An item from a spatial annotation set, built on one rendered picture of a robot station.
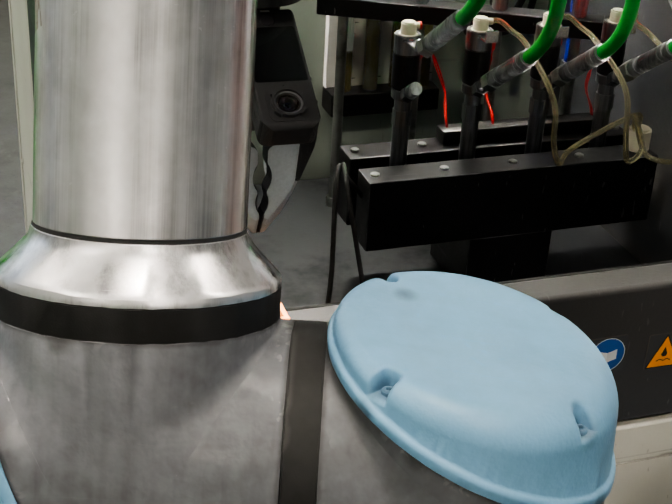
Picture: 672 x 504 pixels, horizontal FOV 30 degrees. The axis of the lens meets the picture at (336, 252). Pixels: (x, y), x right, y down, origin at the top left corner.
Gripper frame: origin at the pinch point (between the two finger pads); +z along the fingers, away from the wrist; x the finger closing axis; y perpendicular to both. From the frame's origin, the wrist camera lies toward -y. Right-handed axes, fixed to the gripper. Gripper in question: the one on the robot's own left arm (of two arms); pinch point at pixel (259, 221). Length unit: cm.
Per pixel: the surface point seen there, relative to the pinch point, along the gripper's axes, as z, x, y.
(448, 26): -11.7, -21.0, 12.2
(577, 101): 9, -53, 41
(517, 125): 5.4, -37.2, 26.8
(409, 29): -7.7, -21.8, 23.3
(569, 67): -4.8, -37.1, 17.3
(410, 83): -2.1, -22.1, 22.7
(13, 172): 105, 3, 243
